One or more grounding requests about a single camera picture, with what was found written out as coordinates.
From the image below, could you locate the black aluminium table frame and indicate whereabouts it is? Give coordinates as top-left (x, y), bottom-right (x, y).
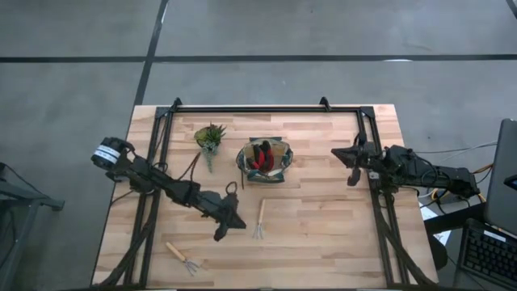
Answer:
top-left (92, 96), bottom-right (439, 290)

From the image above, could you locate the yellow cable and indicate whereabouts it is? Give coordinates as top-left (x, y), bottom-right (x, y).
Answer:
top-left (430, 163), bottom-right (494, 203)

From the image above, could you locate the grey laptop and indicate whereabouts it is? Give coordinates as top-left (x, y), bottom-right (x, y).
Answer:
top-left (483, 117), bottom-right (517, 237)

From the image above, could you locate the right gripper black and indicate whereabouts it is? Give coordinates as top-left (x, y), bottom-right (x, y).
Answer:
top-left (330, 133), bottom-right (385, 188)

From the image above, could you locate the black red gardening glove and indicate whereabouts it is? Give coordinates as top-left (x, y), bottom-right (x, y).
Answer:
top-left (246, 140), bottom-right (276, 171)

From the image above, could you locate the potted succulent plant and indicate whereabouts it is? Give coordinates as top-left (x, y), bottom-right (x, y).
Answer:
top-left (194, 123), bottom-right (227, 174)

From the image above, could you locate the wooden handle hand rake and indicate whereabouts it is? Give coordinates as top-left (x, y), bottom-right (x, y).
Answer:
top-left (166, 241), bottom-right (200, 276)
top-left (252, 198), bottom-right (268, 241)

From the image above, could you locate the black keyboard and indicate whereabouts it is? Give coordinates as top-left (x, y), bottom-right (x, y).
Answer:
top-left (460, 225), bottom-right (517, 290)

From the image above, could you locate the white paper sheet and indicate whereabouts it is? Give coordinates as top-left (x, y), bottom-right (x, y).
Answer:
top-left (419, 204), bottom-right (452, 247)

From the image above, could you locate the white cable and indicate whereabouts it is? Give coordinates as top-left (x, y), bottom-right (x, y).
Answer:
top-left (414, 141), bottom-right (498, 155)

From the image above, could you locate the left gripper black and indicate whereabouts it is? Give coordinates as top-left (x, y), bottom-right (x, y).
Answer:
top-left (200, 193), bottom-right (247, 243)

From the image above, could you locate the grey metal stand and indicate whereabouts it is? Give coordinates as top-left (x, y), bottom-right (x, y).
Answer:
top-left (0, 161), bottom-right (65, 291)

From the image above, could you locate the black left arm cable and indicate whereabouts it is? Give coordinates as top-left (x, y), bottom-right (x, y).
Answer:
top-left (149, 152), bottom-right (239, 196)

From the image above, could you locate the beige green gardening bag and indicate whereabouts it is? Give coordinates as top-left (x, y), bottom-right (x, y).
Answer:
top-left (235, 137), bottom-right (295, 184)

